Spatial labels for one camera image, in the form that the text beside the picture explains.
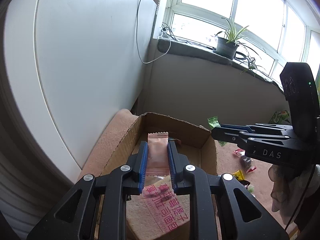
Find pink wafer packet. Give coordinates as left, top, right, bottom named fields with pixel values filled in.
left=146, top=132, right=170, bottom=176

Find green snack packet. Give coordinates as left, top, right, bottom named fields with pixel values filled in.
left=207, top=116, right=227, bottom=147

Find yellow candy packet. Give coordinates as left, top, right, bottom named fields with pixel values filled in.
left=232, top=170, right=245, bottom=181

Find packaged bread slices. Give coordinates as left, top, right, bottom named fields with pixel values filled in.
left=126, top=176, right=190, bottom=239

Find green candy clear wrapper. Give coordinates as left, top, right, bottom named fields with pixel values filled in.
left=246, top=185, right=254, bottom=194

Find Snickers bar English label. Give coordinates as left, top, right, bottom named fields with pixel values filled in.
left=240, top=180, right=251, bottom=188

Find right hand fuzzy sleeve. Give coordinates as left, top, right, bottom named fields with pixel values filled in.
left=268, top=165, right=319, bottom=224

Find brown cardboard box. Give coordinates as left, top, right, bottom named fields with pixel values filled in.
left=92, top=112, right=218, bottom=240

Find green white paper bag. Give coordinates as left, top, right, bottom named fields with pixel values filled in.
left=268, top=110, right=290, bottom=125

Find potted spider plant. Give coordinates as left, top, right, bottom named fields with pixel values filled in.
left=215, top=17, right=261, bottom=76

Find black coiled cable on sill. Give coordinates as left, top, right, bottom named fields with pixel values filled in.
left=235, top=51, right=251, bottom=62

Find window frame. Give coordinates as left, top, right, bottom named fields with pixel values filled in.
left=163, top=0, right=319, bottom=80

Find power strip with cables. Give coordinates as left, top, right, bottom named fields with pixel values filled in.
left=161, top=22, right=178, bottom=41

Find white hanging cable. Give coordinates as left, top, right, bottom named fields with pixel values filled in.
left=135, top=0, right=172, bottom=65

